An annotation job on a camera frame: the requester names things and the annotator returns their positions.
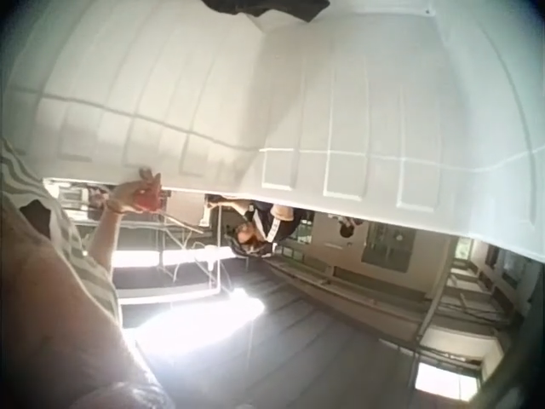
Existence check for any red small object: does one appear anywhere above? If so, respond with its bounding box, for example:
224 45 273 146
133 185 165 213

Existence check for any white table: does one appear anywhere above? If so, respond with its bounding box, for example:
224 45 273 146
111 212 223 304

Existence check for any glass panel door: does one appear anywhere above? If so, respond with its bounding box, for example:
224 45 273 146
360 221 417 266

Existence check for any thin light rod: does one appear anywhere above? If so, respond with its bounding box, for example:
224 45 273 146
158 211 205 235

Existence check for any cluttered shelf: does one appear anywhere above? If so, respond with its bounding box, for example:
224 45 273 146
43 178 112 223

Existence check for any bright window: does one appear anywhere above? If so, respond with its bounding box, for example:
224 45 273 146
414 360 474 404

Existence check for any dark cloth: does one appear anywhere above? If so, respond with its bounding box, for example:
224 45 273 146
201 0 331 23

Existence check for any person's right hand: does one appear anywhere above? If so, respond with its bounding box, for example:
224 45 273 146
107 168 165 215

